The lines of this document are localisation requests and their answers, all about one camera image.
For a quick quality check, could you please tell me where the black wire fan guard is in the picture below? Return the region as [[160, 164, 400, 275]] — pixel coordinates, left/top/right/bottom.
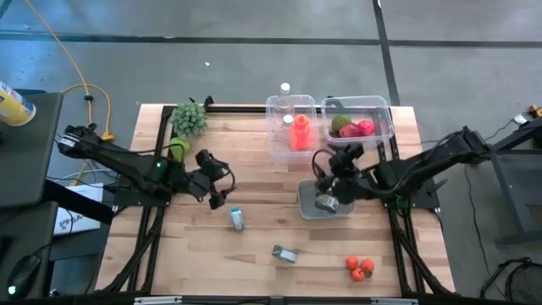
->
[[480, 256, 542, 304]]

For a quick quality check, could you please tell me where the white printed box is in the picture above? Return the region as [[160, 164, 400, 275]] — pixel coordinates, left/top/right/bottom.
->
[[53, 181, 105, 236]]

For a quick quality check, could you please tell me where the green label tin can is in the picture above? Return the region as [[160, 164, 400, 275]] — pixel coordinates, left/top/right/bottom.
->
[[314, 193, 340, 214], [271, 244, 299, 264]]

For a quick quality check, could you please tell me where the clear water bottle white cap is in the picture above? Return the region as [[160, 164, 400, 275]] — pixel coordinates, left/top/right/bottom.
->
[[278, 81, 293, 107], [275, 114, 296, 145]]

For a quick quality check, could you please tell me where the black desk top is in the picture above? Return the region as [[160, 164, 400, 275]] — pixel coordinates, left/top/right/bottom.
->
[[0, 201, 59, 300], [0, 89, 64, 209]]

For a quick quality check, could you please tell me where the grey plastic tray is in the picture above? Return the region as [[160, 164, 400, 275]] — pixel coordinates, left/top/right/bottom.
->
[[296, 177, 357, 220]]

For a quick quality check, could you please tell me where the orange-red squeeze bottle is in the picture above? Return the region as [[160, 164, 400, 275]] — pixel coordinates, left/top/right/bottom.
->
[[289, 114, 312, 152]]

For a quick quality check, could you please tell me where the green round fruit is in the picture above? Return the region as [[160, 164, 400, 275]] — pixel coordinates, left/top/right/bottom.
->
[[330, 114, 353, 133]]

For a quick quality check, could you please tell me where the green spiky plant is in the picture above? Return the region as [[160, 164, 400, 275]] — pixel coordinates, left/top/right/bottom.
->
[[169, 101, 209, 139]]

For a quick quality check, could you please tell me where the yellow canister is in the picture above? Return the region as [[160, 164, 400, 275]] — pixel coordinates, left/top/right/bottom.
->
[[0, 80, 37, 127]]

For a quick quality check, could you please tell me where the black metal stand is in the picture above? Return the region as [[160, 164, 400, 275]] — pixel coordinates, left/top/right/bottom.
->
[[467, 116, 542, 247]]

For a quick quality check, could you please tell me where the clear plastic bin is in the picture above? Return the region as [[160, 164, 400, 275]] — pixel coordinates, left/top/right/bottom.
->
[[320, 95, 395, 153], [265, 93, 322, 165]]

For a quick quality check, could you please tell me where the black metal bar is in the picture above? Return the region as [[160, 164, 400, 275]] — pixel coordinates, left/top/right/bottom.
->
[[41, 180, 115, 225]]

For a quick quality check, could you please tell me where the silver bracket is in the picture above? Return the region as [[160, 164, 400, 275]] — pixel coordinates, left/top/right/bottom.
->
[[371, 297, 419, 305], [134, 296, 184, 305]]

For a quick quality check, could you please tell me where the yellow extension cable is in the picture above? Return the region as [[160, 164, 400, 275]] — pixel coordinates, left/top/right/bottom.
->
[[24, 0, 116, 187]]

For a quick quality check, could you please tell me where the dark red apple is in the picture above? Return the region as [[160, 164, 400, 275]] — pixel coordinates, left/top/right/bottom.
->
[[338, 122, 365, 139]]

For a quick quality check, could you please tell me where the teal yellowfin tuna can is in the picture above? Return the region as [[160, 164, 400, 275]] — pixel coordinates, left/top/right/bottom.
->
[[230, 206, 246, 232]]

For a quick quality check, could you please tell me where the green pear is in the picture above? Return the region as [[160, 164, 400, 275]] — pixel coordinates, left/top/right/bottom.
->
[[169, 137, 191, 163]]

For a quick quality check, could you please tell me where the black computer mouse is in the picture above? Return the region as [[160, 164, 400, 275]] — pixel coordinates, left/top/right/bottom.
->
[[6, 253, 42, 297]]

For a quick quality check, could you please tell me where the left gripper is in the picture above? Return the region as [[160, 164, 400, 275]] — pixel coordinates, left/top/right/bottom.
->
[[185, 147, 232, 211]]

